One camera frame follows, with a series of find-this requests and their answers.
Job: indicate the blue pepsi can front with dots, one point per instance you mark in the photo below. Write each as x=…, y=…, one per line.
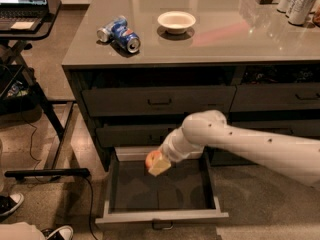
x=127, y=39

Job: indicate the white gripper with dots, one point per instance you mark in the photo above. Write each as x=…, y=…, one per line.
x=168, y=152

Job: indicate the open laptop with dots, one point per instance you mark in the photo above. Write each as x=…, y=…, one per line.
x=12, y=11

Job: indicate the grey counter cabinet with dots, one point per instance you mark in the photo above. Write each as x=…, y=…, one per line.
x=137, y=68

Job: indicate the top right grey drawer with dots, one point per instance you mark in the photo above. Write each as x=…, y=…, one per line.
x=276, y=97

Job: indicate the black white sneaker lower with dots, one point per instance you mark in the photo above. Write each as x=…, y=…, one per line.
x=62, y=233

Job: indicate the top left grey drawer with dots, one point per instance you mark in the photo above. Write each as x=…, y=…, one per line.
x=157, y=100

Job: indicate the white paper bowl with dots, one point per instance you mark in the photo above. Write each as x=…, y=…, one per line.
x=176, y=22

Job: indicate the blue pepsi can rear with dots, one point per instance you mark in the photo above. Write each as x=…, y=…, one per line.
x=105, y=32

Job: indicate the blue pepsi can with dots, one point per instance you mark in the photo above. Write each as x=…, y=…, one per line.
x=105, y=32
x=127, y=39

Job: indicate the open bottom left drawer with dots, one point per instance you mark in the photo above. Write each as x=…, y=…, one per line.
x=183, y=194

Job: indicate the bottom right grey drawer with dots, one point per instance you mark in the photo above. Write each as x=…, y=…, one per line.
x=219, y=157

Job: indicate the middle left grey drawer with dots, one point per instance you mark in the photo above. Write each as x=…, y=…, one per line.
x=133, y=135

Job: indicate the middle right grey drawer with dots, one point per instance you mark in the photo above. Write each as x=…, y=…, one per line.
x=299, y=128

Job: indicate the yellow sticky note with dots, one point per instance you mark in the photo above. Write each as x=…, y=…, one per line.
x=22, y=25

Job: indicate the white can front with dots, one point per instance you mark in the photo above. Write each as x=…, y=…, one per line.
x=300, y=11

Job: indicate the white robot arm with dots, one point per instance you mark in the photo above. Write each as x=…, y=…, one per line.
x=295, y=157

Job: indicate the person knee light trousers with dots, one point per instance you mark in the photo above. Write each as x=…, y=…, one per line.
x=20, y=231

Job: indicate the grey drawer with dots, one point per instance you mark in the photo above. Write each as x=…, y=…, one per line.
x=157, y=100
x=219, y=157
x=133, y=135
x=276, y=97
x=299, y=128

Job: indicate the black white sneaker upper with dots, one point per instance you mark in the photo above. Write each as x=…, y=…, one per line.
x=9, y=204

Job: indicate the red apple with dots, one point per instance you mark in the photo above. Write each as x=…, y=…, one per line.
x=151, y=158

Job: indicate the black white sneaker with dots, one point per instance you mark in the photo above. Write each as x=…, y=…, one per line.
x=62, y=233
x=9, y=204

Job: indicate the black laptop stand desk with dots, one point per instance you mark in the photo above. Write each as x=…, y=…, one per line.
x=11, y=57

